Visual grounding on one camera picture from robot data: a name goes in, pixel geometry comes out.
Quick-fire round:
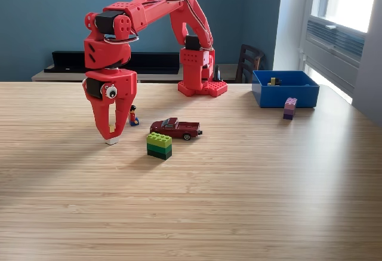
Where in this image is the purple brick stack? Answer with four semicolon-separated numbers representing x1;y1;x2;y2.
282;97;298;121

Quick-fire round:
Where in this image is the dark wooden chair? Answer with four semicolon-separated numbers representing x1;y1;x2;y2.
235;44;266;84

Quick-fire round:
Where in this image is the toy figure red shirt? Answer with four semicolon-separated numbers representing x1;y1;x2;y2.
128;105;140;127

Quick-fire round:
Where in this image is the bright window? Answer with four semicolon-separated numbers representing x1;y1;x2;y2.
310;0;382;33

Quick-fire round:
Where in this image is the grey window heating unit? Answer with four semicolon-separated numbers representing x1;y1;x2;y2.
300;16;366;96

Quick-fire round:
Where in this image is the pale wooden sideboard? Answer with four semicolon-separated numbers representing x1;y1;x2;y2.
31;63;239;84

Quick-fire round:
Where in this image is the yellow red white brick stack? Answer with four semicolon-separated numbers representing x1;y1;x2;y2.
104;124;121;146

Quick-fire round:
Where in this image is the blue plastic box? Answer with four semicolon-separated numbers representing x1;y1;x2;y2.
251;70;320;109

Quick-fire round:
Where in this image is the green brick stack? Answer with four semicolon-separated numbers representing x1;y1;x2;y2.
146;131;173;161

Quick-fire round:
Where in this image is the black long shelf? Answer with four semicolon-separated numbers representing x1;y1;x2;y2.
44;51;181;75

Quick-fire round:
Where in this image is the dark red toy pickup car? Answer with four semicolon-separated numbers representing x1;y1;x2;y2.
149;117;204;142

